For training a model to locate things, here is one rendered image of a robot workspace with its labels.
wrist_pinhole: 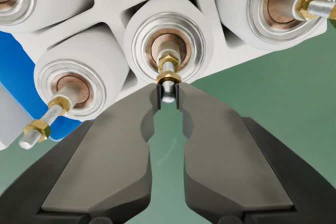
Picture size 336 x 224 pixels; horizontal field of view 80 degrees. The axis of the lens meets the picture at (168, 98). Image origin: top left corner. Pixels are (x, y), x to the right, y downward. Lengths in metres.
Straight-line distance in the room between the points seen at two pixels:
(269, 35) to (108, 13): 0.19
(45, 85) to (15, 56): 0.27
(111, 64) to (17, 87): 0.28
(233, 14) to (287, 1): 0.05
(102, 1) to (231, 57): 0.18
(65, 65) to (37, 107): 0.28
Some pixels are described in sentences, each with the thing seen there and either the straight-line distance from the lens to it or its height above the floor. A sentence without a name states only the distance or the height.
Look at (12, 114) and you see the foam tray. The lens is 0.51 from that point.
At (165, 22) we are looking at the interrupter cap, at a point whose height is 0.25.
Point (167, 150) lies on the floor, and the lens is 0.64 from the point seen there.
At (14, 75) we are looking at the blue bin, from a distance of 0.51.
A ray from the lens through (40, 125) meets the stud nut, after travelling 0.20.
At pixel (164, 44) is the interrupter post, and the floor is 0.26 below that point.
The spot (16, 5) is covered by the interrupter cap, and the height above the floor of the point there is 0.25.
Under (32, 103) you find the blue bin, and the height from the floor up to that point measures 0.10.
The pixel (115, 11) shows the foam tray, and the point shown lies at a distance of 0.28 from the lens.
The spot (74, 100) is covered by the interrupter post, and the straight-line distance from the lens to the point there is 0.23.
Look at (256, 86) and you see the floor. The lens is 0.55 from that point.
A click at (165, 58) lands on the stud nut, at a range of 0.17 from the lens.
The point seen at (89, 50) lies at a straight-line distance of 0.24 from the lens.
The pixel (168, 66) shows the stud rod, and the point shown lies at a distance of 0.16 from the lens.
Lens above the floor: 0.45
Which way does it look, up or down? 60 degrees down
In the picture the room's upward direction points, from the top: 179 degrees counter-clockwise
